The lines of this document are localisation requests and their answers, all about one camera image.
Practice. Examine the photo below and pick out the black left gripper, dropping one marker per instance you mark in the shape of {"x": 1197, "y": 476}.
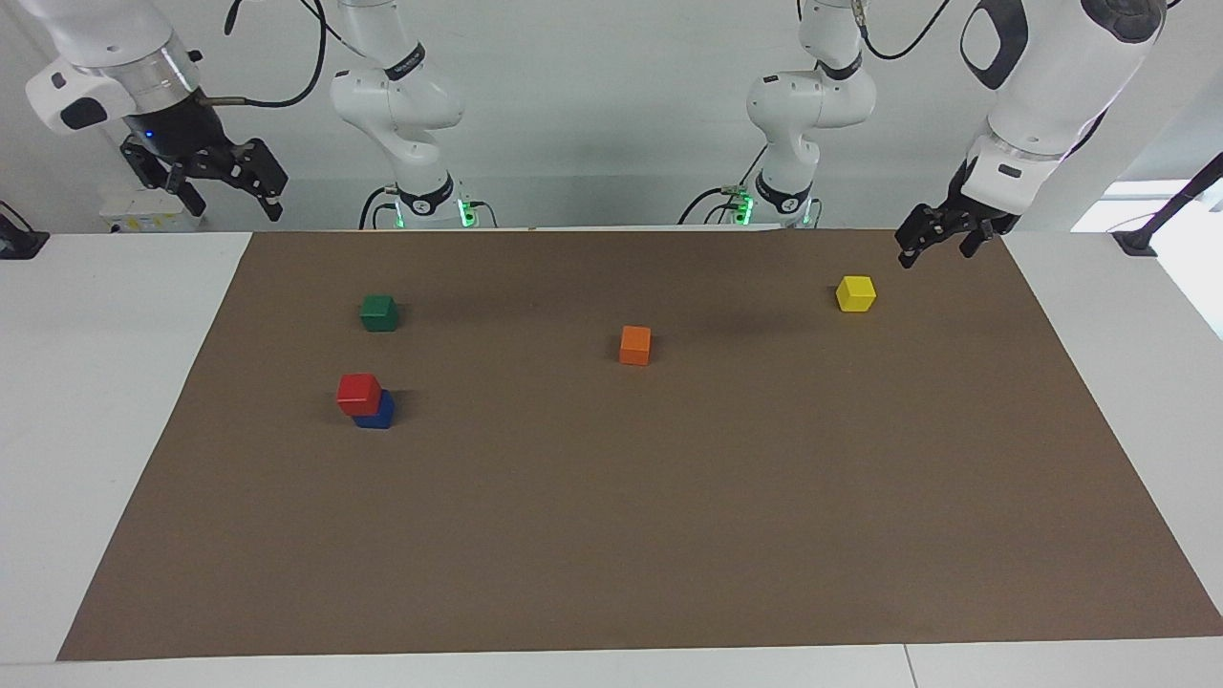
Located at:
{"x": 970, "y": 203}

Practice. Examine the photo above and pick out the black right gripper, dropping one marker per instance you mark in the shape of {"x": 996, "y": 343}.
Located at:
{"x": 186, "y": 139}

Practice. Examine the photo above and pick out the red cube block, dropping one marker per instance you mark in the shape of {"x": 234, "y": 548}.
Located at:
{"x": 359, "y": 395}

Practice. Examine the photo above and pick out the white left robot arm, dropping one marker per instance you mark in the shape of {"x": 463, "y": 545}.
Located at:
{"x": 812, "y": 96}

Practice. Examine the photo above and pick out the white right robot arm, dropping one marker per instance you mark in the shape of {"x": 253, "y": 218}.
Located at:
{"x": 401, "y": 96}

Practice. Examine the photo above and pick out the yellow cube block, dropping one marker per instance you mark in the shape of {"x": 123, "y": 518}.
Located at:
{"x": 856, "y": 294}

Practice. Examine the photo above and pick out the green cube block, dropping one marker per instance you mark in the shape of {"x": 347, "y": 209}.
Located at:
{"x": 379, "y": 313}

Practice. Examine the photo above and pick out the blue cube block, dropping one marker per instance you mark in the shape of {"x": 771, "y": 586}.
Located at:
{"x": 382, "y": 416}

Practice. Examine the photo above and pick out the orange cube block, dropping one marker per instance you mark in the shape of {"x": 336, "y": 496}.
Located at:
{"x": 634, "y": 345}

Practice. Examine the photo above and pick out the white box with yellow labels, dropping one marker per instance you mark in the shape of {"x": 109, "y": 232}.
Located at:
{"x": 143, "y": 218}

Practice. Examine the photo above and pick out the black stand with pole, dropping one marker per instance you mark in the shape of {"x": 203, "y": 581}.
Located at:
{"x": 1137, "y": 239}

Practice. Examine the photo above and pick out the black table clamp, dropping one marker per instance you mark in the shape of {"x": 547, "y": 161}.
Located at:
{"x": 19, "y": 244}

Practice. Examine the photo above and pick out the brown table mat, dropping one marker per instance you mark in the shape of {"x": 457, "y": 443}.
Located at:
{"x": 611, "y": 526}

